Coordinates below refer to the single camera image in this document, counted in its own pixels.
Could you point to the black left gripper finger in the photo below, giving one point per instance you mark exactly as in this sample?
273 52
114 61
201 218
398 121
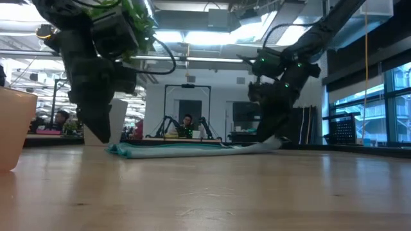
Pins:
98 123

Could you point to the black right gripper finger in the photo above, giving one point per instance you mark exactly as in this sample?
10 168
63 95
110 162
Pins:
269 126

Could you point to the teal microfiber towel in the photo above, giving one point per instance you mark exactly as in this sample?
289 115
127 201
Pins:
180 150

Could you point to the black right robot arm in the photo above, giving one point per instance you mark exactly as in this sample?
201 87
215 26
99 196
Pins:
324 29

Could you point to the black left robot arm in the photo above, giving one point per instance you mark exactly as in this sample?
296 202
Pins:
64 19

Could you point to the other station black robot arm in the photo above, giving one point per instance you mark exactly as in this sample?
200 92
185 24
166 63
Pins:
205 123
163 124

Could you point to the green plant in white pot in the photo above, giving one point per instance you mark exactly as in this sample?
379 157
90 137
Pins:
118 118

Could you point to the black equipment cart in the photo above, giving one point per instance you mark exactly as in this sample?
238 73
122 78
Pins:
244 112

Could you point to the person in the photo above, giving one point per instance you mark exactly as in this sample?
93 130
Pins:
187 122
61 116

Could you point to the black leaning panels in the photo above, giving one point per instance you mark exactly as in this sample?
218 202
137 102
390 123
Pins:
308 125

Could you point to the pink chair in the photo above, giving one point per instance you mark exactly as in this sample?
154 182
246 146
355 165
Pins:
140 130

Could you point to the black perforated cabinet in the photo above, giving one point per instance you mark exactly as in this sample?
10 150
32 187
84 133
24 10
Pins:
343 130

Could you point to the orange plastic cup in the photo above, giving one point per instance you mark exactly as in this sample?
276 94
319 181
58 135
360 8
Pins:
16 128

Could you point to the large glass window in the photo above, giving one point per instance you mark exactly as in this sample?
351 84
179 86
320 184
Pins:
372 112

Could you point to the white ceiling box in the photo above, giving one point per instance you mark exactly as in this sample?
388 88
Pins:
380 8

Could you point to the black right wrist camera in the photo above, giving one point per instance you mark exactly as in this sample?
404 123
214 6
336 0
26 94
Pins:
268 64

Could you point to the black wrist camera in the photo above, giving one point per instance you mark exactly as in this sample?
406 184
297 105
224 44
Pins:
114 32
268 64

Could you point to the grey wall box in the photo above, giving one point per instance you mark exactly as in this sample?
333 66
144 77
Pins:
241 80
191 79

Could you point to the black gantry frame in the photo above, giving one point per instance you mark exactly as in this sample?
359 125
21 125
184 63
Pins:
187 85
55 96

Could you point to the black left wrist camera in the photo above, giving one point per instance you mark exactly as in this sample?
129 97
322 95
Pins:
114 32

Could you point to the black aluminium table frame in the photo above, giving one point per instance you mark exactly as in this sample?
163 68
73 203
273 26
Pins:
321 147

